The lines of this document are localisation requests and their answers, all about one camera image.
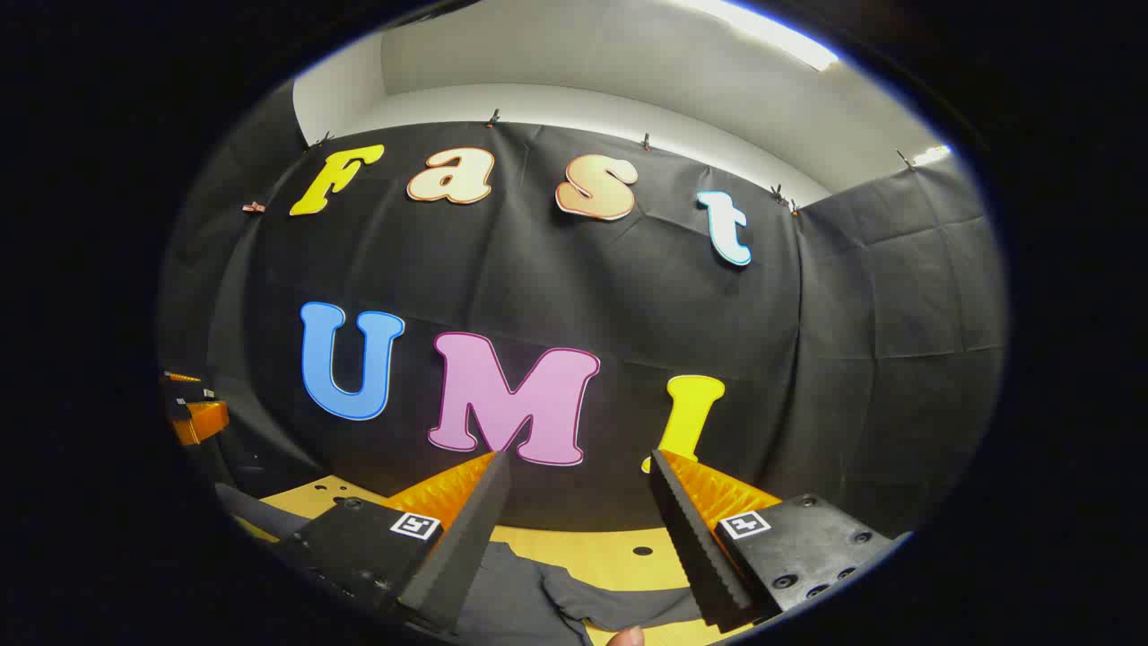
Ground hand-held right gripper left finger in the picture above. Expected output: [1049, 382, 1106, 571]
[269, 449, 513, 633]

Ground black backdrop cloth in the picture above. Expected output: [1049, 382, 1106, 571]
[157, 85, 1010, 539]

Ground grey button shirt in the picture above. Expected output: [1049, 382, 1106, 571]
[215, 483, 709, 646]

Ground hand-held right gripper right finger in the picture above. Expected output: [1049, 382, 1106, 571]
[648, 448, 900, 634]

